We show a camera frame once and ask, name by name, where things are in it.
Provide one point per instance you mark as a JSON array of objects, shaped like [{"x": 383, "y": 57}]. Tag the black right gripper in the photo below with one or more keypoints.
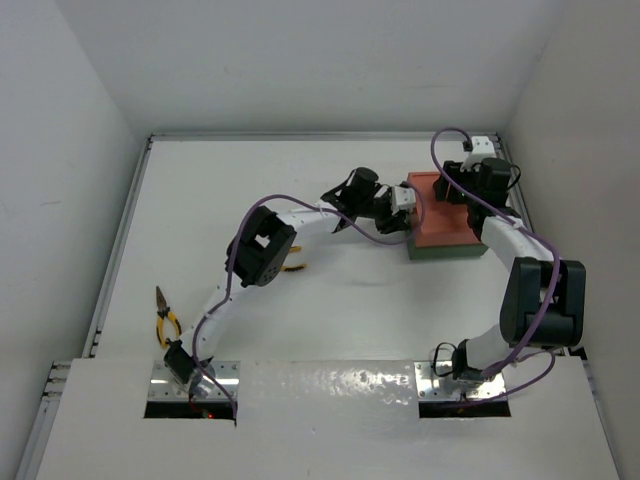
[{"x": 454, "y": 170}]

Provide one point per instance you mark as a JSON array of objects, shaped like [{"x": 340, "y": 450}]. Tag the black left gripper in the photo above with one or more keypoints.
[{"x": 390, "y": 221}]

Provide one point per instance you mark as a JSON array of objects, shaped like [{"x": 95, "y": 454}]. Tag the salmon drawer box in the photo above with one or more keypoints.
[{"x": 437, "y": 211}]

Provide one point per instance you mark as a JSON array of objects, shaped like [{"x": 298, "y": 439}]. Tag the yellow handled cutting pliers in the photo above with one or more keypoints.
[{"x": 294, "y": 268}]

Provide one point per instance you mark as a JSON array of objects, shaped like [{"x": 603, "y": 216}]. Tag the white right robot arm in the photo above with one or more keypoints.
[{"x": 543, "y": 305}]

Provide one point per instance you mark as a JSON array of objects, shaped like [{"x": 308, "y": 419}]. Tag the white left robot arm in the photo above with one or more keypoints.
[{"x": 263, "y": 241}]

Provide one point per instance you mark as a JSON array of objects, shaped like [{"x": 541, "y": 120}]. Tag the green drawer box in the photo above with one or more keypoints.
[{"x": 445, "y": 252}]

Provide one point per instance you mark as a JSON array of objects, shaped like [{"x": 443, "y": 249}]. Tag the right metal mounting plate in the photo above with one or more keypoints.
[{"x": 434, "y": 384}]

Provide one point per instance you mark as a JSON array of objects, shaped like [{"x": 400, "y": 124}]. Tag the metal mounting plate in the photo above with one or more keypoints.
[
  {"x": 165, "y": 387},
  {"x": 434, "y": 384}
]

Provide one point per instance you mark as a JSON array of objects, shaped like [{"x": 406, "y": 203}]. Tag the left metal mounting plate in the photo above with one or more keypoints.
[{"x": 165, "y": 387}]

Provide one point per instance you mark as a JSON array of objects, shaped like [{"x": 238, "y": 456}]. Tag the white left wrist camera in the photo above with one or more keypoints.
[{"x": 402, "y": 198}]

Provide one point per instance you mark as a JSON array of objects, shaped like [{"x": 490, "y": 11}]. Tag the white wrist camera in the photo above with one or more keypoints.
[
  {"x": 402, "y": 198},
  {"x": 478, "y": 148}
]

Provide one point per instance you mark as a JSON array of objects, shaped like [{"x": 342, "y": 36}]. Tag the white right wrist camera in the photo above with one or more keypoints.
[{"x": 478, "y": 148}]

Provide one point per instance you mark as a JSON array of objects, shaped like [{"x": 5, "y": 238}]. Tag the yellow handled long-nose pliers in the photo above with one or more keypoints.
[{"x": 165, "y": 313}]

